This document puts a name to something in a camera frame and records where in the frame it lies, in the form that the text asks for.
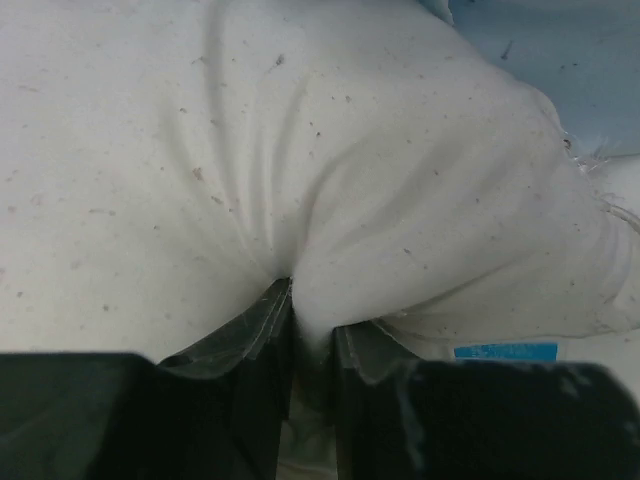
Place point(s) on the light blue pillowcase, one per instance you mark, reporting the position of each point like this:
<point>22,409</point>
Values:
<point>583,55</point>

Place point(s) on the white pillow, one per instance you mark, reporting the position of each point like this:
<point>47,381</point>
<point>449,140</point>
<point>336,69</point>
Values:
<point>164,162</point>

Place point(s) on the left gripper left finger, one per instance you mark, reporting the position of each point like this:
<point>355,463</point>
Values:
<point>211,411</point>

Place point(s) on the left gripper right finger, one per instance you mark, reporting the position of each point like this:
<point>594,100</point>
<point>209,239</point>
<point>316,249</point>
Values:
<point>401,417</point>

